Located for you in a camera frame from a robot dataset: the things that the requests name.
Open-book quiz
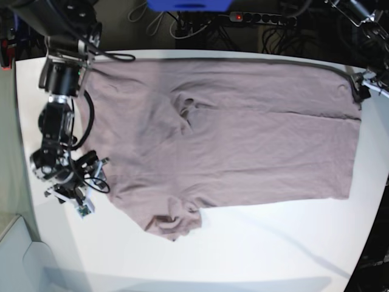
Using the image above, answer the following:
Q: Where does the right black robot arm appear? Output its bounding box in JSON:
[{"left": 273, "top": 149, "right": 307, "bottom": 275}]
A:
[{"left": 4, "top": 1, "right": 110, "bottom": 216}]

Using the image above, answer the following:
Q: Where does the mauve t-shirt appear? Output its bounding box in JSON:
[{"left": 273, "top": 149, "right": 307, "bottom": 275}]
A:
[{"left": 84, "top": 59, "right": 362, "bottom": 241}]

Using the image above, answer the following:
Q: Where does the black power strip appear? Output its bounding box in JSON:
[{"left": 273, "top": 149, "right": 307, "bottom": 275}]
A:
[{"left": 229, "top": 12, "right": 297, "bottom": 27}]

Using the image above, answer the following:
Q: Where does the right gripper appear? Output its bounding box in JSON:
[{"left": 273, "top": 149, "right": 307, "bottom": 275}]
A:
[{"left": 44, "top": 151, "right": 110, "bottom": 210}]

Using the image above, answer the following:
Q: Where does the grey rounded bin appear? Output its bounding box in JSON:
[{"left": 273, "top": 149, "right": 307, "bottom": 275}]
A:
[{"left": 1, "top": 216, "right": 59, "bottom": 292}]

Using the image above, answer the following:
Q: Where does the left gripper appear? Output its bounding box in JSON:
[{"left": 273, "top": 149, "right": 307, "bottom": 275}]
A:
[{"left": 352, "top": 68, "right": 388, "bottom": 103}]

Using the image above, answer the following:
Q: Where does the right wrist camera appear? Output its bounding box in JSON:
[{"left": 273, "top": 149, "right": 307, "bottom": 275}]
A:
[{"left": 76, "top": 202, "right": 95, "bottom": 219}]

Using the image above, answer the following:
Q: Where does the red and black clamp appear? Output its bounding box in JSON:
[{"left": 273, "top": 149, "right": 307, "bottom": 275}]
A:
[{"left": 0, "top": 38, "right": 15, "bottom": 70}]

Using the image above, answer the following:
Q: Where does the blue plastic box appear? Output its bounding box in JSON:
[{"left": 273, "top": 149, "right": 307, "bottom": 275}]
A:
[{"left": 147, "top": 0, "right": 232, "bottom": 12}]

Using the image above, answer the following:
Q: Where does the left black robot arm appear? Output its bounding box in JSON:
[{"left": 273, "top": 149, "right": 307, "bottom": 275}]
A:
[{"left": 325, "top": 1, "right": 388, "bottom": 104}]

